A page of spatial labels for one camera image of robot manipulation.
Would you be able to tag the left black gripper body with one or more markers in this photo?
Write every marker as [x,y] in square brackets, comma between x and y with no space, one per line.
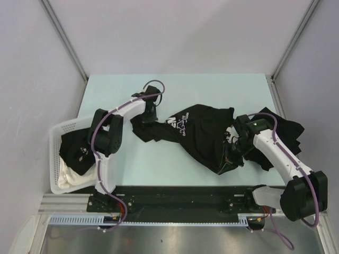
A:
[150,116]

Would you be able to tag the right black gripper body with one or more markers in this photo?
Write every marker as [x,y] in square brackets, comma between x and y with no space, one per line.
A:
[233,152]

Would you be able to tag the black printed t shirt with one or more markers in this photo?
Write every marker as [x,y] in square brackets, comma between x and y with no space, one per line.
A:
[199,129]

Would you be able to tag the white plastic basket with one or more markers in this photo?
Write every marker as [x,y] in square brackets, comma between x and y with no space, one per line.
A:
[54,145]

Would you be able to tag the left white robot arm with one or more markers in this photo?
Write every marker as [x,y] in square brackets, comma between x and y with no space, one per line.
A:
[105,134]

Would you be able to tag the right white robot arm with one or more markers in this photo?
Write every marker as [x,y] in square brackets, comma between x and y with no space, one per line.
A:
[306,191]

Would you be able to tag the black shirt in basket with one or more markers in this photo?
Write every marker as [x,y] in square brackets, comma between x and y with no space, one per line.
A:
[76,151]

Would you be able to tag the white shirt in basket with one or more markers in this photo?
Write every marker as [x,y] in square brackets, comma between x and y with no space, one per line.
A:
[68,177]

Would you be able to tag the right cable duct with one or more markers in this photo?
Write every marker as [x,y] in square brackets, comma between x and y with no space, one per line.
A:
[253,220]

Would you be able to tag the cable duct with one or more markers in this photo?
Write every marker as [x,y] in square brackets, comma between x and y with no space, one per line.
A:
[253,220]
[92,220]

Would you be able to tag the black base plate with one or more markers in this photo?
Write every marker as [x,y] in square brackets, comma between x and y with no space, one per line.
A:
[169,204]

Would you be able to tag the left aluminium frame rail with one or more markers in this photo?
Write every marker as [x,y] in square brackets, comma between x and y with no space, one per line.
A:
[64,204]

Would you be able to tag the left cable duct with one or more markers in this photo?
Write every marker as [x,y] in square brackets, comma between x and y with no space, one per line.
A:
[92,220]

